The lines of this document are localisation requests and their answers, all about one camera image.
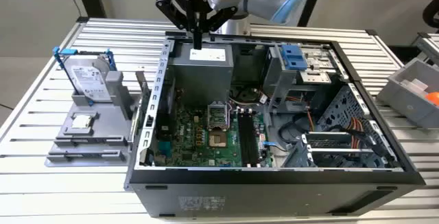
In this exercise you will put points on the CPU socket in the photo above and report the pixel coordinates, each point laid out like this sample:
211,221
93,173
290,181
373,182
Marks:
218,139

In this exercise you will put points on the silver CPU chip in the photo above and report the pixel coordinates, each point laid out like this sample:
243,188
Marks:
82,121

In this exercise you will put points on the silver drive cage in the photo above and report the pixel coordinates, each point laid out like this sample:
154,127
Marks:
326,133

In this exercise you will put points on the grey parts rack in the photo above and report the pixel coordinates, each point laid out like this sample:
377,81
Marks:
113,131

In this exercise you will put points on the green Dell motherboard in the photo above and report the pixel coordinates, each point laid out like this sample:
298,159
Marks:
223,157

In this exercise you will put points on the hard disk in blue carrier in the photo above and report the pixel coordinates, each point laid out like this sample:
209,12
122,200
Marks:
87,80

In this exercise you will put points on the blue disk bay latch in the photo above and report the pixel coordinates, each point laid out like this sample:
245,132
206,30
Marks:
293,59

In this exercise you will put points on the small white box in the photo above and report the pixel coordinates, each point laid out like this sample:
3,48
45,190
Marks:
417,84

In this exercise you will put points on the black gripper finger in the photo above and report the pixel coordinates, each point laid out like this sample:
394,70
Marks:
225,18
169,9

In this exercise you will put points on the black open PC case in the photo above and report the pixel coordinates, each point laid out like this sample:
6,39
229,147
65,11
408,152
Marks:
241,190

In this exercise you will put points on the aluminium side frame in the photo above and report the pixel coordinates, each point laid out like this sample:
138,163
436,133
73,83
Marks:
425,44

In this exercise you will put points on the grey power supply unit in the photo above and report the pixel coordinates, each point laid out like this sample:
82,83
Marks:
202,80

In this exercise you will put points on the metal disk bay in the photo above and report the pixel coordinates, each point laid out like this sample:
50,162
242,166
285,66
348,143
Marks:
315,77

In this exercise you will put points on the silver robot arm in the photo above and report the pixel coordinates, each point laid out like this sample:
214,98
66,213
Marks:
265,3

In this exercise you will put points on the grey storage bin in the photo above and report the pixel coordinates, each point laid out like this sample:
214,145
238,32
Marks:
409,105

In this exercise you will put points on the black office chair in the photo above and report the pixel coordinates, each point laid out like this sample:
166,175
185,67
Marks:
430,16

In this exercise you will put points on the black RAM slot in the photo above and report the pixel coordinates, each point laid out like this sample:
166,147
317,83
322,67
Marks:
250,136
254,136
246,136
242,136

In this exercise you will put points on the orange ball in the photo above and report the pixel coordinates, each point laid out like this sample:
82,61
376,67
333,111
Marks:
433,98

